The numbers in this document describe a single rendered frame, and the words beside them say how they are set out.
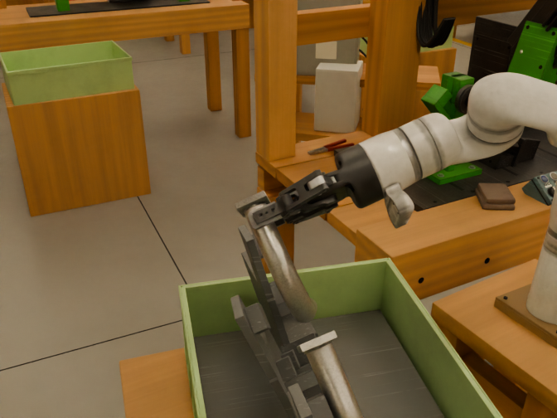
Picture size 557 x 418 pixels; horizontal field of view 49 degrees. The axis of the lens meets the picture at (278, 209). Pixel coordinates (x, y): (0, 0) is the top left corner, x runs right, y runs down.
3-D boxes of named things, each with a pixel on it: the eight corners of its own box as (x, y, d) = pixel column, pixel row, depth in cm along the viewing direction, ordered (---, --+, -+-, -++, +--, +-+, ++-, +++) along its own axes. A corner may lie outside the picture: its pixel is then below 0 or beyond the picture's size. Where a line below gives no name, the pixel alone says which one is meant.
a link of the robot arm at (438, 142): (397, 153, 82) (394, 117, 74) (502, 105, 82) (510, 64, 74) (422, 195, 79) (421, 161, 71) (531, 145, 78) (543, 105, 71)
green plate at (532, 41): (549, 109, 171) (579, 33, 163) (530, 106, 167) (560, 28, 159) (517, 97, 180) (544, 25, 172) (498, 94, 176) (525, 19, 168)
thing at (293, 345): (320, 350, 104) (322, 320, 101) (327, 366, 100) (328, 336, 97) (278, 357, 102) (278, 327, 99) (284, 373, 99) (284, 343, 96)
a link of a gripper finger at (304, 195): (322, 168, 70) (284, 192, 74) (312, 167, 69) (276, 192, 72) (331, 188, 70) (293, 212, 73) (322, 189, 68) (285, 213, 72)
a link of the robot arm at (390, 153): (399, 217, 69) (450, 195, 69) (357, 133, 72) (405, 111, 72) (394, 231, 78) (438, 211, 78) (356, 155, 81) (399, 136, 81)
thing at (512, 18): (567, 122, 204) (593, 17, 187) (499, 138, 191) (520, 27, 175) (525, 106, 218) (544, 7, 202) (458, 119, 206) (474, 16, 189)
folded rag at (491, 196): (515, 211, 150) (517, 201, 149) (481, 210, 151) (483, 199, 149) (505, 192, 159) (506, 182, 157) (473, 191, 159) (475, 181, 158)
